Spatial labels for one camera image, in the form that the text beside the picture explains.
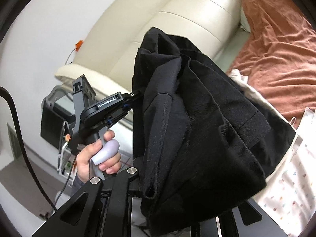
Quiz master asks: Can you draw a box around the person's left hand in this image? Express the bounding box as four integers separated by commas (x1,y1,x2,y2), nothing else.
76,130,122,183

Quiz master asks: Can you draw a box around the light green pillow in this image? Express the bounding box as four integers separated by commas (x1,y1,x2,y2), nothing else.
240,9,251,33

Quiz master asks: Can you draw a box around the white floral bed sheet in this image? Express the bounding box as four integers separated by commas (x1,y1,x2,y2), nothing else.
229,69,315,236

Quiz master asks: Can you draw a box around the black cable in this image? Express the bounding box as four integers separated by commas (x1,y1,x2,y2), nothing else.
0,86,59,211

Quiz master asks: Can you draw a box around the rust orange blanket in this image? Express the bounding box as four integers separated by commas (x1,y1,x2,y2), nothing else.
228,0,315,128

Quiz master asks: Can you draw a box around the black garment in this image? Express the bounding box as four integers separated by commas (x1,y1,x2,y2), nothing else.
132,28,295,236

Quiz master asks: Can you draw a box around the white bedside table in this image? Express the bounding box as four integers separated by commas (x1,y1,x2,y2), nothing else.
56,121,74,178

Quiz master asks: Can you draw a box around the cream leather headboard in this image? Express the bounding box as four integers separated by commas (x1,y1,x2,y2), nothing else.
55,0,241,99

